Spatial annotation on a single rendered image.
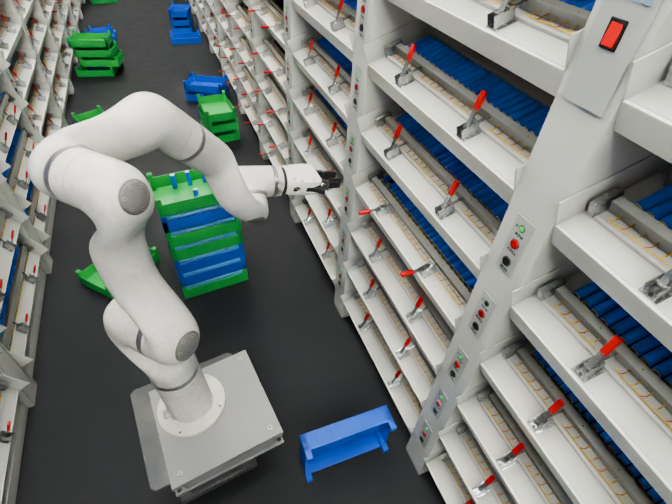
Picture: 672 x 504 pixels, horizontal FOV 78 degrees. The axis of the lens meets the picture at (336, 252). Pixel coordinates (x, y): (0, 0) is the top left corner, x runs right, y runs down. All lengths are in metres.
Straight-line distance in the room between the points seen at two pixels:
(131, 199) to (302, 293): 1.35
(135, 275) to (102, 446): 0.98
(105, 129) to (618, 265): 0.82
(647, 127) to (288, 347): 1.48
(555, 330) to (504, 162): 0.31
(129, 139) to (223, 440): 0.82
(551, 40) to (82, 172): 0.74
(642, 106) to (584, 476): 0.63
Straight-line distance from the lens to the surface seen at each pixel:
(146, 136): 0.83
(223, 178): 1.00
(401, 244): 1.20
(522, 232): 0.78
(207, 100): 3.31
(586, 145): 0.68
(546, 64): 0.72
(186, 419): 1.29
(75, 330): 2.10
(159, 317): 0.94
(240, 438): 1.27
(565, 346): 0.83
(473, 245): 0.94
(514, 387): 0.99
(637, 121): 0.64
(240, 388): 1.33
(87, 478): 1.74
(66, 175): 0.78
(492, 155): 0.85
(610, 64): 0.65
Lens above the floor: 1.51
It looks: 44 degrees down
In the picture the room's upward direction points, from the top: 4 degrees clockwise
